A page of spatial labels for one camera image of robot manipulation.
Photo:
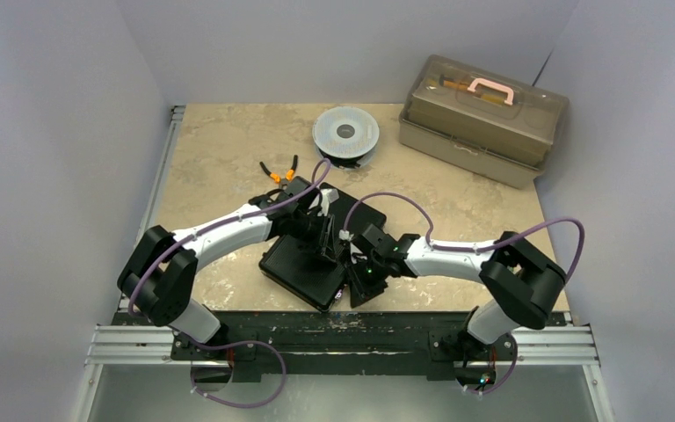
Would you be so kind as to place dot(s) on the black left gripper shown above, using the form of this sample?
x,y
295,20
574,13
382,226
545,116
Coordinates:
x,y
328,252

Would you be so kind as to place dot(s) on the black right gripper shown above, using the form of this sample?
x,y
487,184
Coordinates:
x,y
364,280

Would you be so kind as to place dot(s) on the black poker set case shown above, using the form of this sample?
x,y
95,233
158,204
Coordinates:
x,y
313,279

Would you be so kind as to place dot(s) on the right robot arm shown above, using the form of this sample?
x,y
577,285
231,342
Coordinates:
x,y
523,282

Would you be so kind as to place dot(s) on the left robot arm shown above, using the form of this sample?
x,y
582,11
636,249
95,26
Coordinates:
x,y
159,275

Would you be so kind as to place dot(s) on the translucent brown storage box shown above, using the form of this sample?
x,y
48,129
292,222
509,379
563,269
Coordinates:
x,y
476,131

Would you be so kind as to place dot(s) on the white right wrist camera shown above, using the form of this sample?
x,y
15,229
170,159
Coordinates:
x,y
345,236

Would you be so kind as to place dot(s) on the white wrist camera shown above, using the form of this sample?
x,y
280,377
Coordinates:
x,y
325,198
345,236

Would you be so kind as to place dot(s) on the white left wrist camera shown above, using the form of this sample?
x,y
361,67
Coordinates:
x,y
325,198

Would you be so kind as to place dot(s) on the white perforated cable spool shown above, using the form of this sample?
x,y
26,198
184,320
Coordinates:
x,y
346,136

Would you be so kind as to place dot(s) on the pink box handle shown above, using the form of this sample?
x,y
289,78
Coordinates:
x,y
507,92

